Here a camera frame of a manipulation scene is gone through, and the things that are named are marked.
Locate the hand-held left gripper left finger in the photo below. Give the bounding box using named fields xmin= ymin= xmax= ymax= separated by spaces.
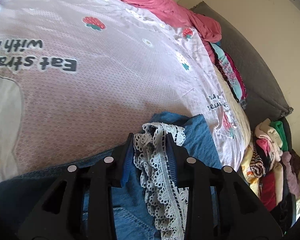
xmin=16 ymin=132 xmax=135 ymax=240

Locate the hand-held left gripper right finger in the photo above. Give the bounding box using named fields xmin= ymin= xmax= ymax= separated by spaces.
xmin=165 ymin=133 xmax=283 ymax=240

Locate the blue denim pants lace trim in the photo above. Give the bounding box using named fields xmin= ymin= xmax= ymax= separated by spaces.
xmin=0 ymin=111 xmax=223 ymax=240

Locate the beige bed sheet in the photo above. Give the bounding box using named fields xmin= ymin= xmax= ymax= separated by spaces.
xmin=215 ymin=79 xmax=252 ymax=170

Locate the pink strawberry printed blanket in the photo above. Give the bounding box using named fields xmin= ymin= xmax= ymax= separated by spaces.
xmin=0 ymin=0 xmax=252 ymax=182

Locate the heap of mixed clothes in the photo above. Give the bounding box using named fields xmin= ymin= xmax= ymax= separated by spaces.
xmin=240 ymin=117 xmax=300 ymax=230

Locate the colourful floral clothes pile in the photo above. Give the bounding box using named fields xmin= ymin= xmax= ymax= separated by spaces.
xmin=207 ymin=41 xmax=248 ymax=110

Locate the grey padded headboard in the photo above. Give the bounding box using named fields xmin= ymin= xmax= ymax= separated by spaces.
xmin=190 ymin=1 xmax=294 ymax=132

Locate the pink duvet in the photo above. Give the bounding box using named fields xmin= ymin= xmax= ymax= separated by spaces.
xmin=114 ymin=0 xmax=222 ymax=43

